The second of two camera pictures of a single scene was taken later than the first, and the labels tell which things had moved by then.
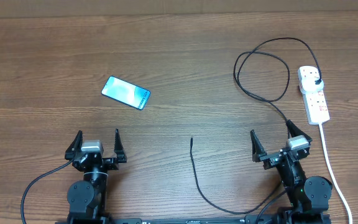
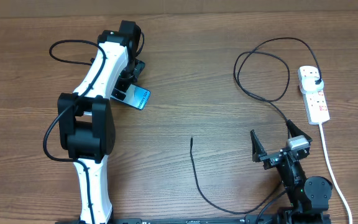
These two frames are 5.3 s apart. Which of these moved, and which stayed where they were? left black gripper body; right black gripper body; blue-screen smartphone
Moved: left black gripper body
Stayed: blue-screen smartphone; right black gripper body
